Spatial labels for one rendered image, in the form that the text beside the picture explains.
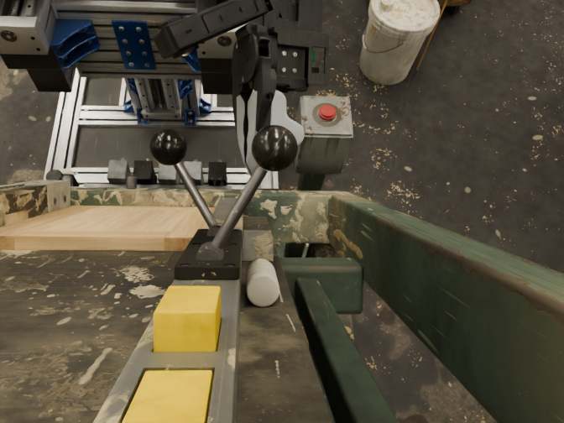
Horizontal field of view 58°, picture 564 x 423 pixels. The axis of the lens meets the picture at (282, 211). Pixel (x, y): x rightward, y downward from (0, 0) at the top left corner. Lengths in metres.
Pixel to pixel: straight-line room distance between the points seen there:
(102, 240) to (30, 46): 0.76
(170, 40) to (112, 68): 1.10
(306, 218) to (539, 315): 0.81
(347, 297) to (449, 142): 1.72
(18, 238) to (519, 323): 0.62
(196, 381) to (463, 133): 2.35
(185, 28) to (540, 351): 0.39
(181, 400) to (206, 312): 0.05
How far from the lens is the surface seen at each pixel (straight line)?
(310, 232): 1.13
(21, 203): 0.95
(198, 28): 0.52
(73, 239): 0.75
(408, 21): 2.35
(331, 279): 0.81
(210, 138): 2.03
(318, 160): 1.27
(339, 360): 0.50
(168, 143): 0.53
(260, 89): 0.51
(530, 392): 0.39
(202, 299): 0.27
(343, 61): 2.62
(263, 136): 0.41
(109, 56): 1.57
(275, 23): 0.55
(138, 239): 0.73
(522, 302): 0.39
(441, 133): 2.48
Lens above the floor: 1.89
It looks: 64 degrees down
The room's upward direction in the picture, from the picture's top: 9 degrees clockwise
